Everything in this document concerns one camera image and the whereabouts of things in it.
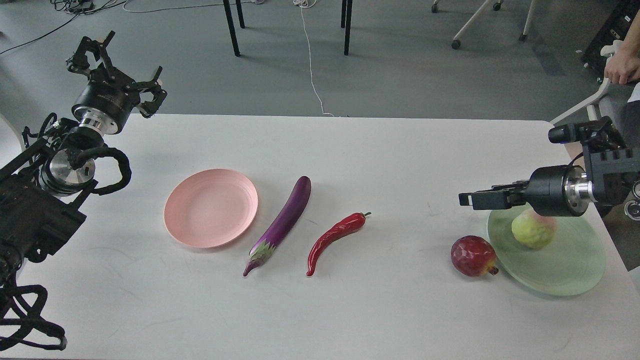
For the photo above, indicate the black table leg left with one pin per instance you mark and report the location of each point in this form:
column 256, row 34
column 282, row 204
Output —
column 231, row 23

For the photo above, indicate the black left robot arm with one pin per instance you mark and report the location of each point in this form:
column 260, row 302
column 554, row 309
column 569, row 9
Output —
column 61, row 165

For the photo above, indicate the black table leg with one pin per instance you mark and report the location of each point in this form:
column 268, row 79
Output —
column 345, row 23
column 231, row 23

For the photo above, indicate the pink plate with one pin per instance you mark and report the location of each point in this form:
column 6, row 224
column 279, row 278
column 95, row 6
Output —
column 211, row 208

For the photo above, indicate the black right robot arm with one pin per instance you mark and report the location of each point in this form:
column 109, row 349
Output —
column 610, row 172

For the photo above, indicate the red pomegranate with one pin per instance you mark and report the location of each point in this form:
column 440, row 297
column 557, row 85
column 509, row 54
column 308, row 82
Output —
column 473, row 256

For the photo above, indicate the purple eggplant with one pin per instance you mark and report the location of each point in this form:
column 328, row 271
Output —
column 276, row 233

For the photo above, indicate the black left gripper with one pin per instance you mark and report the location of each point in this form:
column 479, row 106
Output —
column 110, row 96

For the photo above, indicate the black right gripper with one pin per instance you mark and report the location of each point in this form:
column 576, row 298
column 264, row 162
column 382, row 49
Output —
column 551, row 191

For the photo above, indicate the white chair at left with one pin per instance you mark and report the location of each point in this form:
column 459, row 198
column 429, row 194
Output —
column 10, row 142

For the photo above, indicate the black table leg right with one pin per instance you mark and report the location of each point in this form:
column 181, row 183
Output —
column 345, row 23

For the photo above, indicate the white office chair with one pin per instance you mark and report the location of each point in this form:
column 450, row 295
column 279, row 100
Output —
column 607, row 92

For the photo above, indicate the red chili pepper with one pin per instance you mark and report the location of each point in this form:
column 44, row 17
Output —
column 346, row 226

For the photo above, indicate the light green plate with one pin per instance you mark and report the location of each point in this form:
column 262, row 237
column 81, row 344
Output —
column 572, row 264

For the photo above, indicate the person hand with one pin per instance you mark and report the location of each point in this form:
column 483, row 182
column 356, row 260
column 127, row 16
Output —
column 623, row 67

